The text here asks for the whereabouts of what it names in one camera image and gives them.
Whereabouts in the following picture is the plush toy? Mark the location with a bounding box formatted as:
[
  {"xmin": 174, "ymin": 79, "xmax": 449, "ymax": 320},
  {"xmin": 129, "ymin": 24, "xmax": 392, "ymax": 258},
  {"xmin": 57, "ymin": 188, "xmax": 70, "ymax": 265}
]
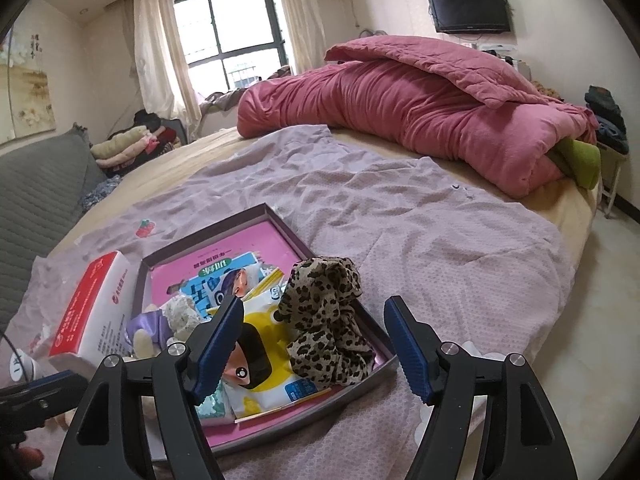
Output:
[{"xmin": 125, "ymin": 292, "xmax": 202, "ymax": 360}]

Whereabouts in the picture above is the yellow white snack packet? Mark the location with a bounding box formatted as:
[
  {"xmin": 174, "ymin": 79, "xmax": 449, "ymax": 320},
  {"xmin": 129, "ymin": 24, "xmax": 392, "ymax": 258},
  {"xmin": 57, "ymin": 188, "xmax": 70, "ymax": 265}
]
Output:
[{"xmin": 221, "ymin": 285, "xmax": 322, "ymax": 419}]

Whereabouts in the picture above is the leopard print fabric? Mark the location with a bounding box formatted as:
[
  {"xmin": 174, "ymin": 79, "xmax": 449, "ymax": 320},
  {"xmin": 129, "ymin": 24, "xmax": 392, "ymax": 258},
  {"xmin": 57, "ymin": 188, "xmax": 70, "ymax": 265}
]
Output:
[{"xmin": 274, "ymin": 257, "xmax": 374, "ymax": 390}]

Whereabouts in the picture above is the green soft object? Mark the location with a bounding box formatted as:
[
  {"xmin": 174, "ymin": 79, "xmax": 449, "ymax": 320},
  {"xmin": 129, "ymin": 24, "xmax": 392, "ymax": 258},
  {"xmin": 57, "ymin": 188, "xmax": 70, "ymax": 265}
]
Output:
[{"xmin": 195, "ymin": 380, "xmax": 235, "ymax": 427}]

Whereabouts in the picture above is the white cylindrical bottle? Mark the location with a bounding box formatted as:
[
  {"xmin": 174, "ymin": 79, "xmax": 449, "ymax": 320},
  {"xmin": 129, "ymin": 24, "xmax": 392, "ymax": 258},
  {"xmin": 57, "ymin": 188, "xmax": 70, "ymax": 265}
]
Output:
[{"xmin": 9, "ymin": 349, "xmax": 42, "ymax": 384}]

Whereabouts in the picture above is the purple shallow box tray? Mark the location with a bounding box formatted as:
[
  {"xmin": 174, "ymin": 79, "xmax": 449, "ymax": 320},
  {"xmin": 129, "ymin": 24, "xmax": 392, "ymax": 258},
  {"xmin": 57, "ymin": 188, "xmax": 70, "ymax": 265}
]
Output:
[{"xmin": 134, "ymin": 204, "xmax": 397, "ymax": 456}]

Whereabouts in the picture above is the red white tissue box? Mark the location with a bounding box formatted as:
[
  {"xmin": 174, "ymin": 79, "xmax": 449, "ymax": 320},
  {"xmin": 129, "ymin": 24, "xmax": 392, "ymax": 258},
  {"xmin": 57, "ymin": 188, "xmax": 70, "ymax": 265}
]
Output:
[{"xmin": 49, "ymin": 252, "xmax": 137, "ymax": 378}]

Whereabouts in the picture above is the lilac patterned bed sheet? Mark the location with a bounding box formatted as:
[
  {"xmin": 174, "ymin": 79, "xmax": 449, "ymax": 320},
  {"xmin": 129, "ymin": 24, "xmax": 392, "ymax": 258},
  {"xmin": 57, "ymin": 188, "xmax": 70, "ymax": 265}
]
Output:
[{"xmin": 0, "ymin": 123, "xmax": 576, "ymax": 480}]

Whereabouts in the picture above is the pink blue book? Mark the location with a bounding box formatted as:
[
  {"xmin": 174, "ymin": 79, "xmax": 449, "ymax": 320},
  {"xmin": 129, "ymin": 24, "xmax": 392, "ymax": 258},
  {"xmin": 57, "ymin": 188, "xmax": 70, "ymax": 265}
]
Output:
[{"xmin": 150, "ymin": 220, "xmax": 299, "ymax": 318}]

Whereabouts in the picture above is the beige mattress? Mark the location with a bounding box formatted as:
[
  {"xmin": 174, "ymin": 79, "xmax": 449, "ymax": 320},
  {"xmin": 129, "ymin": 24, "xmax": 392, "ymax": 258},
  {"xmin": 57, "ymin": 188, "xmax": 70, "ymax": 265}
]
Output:
[{"xmin": 51, "ymin": 128, "xmax": 601, "ymax": 266}]

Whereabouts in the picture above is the grey quilted headboard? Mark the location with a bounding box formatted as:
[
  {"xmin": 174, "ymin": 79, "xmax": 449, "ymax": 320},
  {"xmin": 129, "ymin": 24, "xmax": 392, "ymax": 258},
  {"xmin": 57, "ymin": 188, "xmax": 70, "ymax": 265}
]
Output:
[{"xmin": 0, "ymin": 125, "xmax": 106, "ymax": 328}]

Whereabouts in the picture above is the folded clothes stack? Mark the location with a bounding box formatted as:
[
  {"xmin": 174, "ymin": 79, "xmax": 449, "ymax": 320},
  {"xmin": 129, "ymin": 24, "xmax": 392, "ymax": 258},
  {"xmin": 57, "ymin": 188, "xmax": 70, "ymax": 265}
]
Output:
[{"xmin": 90, "ymin": 110, "xmax": 188, "ymax": 177}]

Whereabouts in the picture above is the green cloth under quilt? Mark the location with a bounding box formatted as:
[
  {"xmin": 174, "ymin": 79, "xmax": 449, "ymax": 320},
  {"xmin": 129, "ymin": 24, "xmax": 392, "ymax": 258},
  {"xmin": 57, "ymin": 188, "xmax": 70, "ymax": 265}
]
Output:
[{"xmin": 547, "ymin": 138, "xmax": 601, "ymax": 190}]

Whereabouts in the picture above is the pink red folded quilt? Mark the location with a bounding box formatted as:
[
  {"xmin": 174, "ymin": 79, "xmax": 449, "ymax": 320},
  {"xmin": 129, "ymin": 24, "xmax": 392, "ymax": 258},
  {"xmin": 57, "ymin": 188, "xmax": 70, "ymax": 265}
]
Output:
[{"xmin": 236, "ymin": 36, "xmax": 598, "ymax": 198}]

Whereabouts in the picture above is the cream left curtain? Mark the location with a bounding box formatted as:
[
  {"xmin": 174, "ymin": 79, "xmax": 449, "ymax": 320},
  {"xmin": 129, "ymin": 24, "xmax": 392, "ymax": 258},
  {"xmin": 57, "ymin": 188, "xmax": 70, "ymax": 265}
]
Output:
[{"xmin": 134, "ymin": 0, "xmax": 202, "ymax": 141}]

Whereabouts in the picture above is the cream curtain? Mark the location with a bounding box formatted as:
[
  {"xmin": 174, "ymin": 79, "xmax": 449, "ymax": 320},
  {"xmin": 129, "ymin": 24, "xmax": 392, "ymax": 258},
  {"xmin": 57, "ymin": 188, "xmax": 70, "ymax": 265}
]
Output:
[
  {"xmin": 281, "ymin": 0, "xmax": 326, "ymax": 74},
  {"xmin": 134, "ymin": 0, "xmax": 202, "ymax": 141}
]

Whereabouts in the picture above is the dark folded clothes pile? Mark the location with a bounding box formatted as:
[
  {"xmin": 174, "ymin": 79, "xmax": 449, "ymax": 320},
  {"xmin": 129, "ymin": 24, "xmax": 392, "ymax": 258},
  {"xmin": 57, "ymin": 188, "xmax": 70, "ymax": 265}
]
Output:
[{"xmin": 585, "ymin": 86, "xmax": 629, "ymax": 155}]

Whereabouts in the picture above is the cream right curtain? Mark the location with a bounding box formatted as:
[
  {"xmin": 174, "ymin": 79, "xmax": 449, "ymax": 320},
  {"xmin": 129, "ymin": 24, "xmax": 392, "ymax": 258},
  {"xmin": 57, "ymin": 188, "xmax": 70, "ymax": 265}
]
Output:
[{"xmin": 281, "ymin": 0, "xmax": 326, "ymax": 74}]

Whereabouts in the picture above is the black cable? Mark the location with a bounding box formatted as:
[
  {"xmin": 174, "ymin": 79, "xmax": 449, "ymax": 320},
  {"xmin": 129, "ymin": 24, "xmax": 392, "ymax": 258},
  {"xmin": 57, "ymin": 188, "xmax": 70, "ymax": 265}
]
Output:
[{"xmin": 0, "ymin": 331, "xmax": 30, "ymax": 386}]

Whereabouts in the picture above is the framed wall painting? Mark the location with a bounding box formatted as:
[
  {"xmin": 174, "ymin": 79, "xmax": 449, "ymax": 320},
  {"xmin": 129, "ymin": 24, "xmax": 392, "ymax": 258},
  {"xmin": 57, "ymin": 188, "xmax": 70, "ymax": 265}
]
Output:
[{"xmin": 1, "ymin": 26, "xmax": 56, "ymax": 144}]

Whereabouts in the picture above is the window with dark frame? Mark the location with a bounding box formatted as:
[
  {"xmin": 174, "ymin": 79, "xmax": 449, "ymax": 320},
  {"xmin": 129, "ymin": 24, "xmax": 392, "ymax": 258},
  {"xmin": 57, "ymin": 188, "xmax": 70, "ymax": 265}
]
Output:
[{"xmin": 175, "ymin": 0, "xmax": 288, "ymax": 102}]

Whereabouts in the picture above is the wall mounted black television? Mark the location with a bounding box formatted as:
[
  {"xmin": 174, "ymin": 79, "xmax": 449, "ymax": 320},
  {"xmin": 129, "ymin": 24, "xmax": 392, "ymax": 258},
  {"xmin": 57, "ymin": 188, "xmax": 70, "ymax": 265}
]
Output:
[{"xmin": 428, "ymin": 0, "xmax": 511, "ymax": 34}]

